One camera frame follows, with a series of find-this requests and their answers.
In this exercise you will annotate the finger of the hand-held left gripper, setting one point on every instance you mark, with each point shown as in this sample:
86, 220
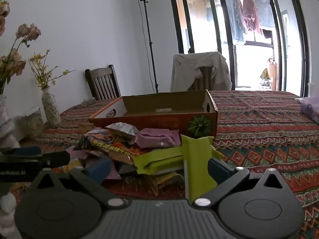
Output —
57, 158
25, 151

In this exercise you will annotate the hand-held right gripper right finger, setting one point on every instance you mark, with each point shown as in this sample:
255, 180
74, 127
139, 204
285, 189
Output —
220, 170

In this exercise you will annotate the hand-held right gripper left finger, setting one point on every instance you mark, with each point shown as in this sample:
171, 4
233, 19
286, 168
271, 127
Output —
99, 169

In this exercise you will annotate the pink snack packet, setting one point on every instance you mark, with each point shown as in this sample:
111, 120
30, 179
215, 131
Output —
157, 138
77, 153

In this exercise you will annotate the orange cardboard box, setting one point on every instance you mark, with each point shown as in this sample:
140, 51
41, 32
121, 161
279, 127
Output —
154, 124

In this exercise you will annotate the flat pink snack packet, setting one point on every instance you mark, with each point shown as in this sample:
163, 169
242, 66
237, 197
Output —
77, 153

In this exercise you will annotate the orange snack bag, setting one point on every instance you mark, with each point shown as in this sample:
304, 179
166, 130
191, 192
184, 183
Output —
117, 149

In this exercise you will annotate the beige speckled bag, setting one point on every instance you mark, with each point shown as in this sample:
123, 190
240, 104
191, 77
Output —
35, 124

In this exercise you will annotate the dark snack packet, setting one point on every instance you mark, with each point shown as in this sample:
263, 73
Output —
83, 144

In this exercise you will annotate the white lace vase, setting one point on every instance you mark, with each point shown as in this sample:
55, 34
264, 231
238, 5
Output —
7, 122

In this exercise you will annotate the white lumpy cloth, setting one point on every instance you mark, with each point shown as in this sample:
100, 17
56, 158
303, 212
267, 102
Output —
6, 209

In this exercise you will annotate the white patterned vase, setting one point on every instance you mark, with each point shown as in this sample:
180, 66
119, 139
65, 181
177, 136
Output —
51, 107

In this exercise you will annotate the gold snack packet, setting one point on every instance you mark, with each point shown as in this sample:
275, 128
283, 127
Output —
164, 179

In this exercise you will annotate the yellow flower branches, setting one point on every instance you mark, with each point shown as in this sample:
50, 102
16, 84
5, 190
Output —
43, 72

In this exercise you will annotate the dark wooden chair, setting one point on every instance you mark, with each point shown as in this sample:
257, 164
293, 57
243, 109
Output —
104, 84

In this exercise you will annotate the dried pink roses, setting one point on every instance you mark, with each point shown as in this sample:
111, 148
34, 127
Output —
17, 64

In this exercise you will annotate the wooden chair under jacket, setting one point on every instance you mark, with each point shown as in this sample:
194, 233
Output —
203, 78

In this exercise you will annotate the yellow cloth bundle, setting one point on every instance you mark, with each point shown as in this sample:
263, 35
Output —
264, 74

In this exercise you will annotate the beige jacket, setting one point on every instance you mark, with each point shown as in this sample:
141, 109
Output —
184, 69

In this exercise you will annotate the brown wooden board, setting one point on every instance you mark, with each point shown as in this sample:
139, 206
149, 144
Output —
273, 74

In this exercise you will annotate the translucent purple plastic bag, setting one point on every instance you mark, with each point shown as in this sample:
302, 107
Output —
310, 104

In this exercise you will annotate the black hanging garment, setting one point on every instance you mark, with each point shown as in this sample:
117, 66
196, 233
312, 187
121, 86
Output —
267, 33

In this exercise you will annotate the blue hanging garment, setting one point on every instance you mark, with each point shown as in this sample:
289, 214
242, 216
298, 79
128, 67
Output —
233, 15

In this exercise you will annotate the black light stand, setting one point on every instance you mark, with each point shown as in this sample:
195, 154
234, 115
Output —
147, 17

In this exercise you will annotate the grey-blue hanging shirt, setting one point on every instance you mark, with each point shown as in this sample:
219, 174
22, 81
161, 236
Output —
265, 12

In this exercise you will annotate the beige hanging garments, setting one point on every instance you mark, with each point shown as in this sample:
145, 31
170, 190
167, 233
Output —
194, 5

